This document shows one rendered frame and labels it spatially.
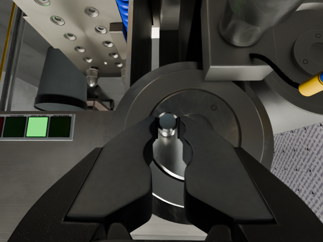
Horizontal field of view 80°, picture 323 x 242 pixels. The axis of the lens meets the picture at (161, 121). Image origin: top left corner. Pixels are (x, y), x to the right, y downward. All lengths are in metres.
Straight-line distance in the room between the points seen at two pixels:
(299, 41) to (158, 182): 0.18
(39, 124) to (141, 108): 0.46
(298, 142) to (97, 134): 0.43
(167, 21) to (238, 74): 0.44
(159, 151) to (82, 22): 0.31
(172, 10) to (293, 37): 0.38
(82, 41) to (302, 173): 0.46
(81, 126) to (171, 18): 0.37
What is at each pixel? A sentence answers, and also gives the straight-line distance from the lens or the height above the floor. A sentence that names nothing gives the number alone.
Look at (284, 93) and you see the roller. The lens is 0.20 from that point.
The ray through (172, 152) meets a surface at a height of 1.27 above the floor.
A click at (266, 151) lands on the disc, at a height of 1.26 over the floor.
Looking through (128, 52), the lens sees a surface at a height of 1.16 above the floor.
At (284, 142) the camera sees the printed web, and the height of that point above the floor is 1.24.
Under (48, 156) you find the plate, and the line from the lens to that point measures 0.58.
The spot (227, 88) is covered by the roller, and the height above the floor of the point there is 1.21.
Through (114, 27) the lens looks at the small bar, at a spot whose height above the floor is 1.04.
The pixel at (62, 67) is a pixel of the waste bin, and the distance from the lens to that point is 2.43.
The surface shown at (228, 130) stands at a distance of 0.16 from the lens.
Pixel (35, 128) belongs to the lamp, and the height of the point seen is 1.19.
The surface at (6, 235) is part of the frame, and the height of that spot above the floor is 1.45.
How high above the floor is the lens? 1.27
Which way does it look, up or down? 12 degrees down
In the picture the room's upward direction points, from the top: 180 degrees counter-clockwise
